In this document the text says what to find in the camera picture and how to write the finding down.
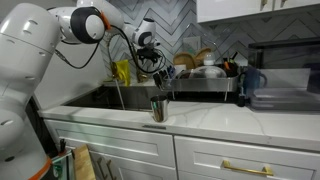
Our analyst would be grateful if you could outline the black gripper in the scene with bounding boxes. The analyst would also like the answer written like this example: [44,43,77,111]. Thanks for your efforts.
[143,46,162,67]

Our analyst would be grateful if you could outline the brass faucet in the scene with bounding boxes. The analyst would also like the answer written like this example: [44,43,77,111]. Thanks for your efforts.
[135,63,150,84]

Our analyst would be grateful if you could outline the round wooden plate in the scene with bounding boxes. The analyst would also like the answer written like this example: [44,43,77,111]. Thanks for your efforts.
[194,47,215,67]
[172,51,197,71]

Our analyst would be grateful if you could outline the stainless steel sink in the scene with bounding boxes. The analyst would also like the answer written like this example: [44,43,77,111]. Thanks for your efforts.
[63,84,242,113]

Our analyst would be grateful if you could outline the stainless steel cup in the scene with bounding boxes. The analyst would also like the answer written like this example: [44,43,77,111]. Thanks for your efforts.
[150,95,170,123]

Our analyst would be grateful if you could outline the clear glass bowl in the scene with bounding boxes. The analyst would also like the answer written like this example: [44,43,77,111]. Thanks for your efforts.
[187,65,228,80]

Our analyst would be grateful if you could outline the steel dish rack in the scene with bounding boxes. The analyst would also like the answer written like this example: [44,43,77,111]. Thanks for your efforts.
[159,74,241,103]

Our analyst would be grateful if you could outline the clear baby bottle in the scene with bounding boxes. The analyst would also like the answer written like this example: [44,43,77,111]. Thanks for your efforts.
[202,51,217,80]

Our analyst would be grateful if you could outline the black utensil holder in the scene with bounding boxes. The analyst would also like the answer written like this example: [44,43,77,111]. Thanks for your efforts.
[222,51,240,78]

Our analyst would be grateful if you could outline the white sink cabinet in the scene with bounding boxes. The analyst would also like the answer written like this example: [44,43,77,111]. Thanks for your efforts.
[44,118,178,180]

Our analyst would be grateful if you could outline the white upper cabinet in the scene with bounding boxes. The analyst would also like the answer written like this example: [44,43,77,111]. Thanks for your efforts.
[196,0,320,25]

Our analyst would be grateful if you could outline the dark blue mug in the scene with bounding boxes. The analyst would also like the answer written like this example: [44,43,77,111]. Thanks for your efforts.
[239,66,269,100]

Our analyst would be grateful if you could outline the white drawer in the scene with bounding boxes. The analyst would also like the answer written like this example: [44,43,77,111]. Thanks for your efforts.
[173,135,320,180]

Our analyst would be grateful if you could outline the wooden cutting board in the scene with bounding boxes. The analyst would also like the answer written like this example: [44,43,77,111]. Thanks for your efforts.
[72,143,97,180]

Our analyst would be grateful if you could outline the black kitchen appliance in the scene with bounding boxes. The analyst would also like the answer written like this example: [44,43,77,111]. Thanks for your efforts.
[247,36,320,95]

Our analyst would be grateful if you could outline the green robot stand part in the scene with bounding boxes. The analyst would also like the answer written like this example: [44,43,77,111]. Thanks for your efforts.
[50,139,75,180]

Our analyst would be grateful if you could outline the white wall outlet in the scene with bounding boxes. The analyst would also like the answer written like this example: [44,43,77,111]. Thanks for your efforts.
[182,35,202,55]

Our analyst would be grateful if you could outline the dark cabinet door handle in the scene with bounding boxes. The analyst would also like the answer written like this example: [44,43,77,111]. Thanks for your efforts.
[105,159,118,180]
[96,156,107,180]

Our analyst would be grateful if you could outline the gold drawer handle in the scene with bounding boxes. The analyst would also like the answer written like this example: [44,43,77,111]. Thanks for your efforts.
[222,159,275,177]

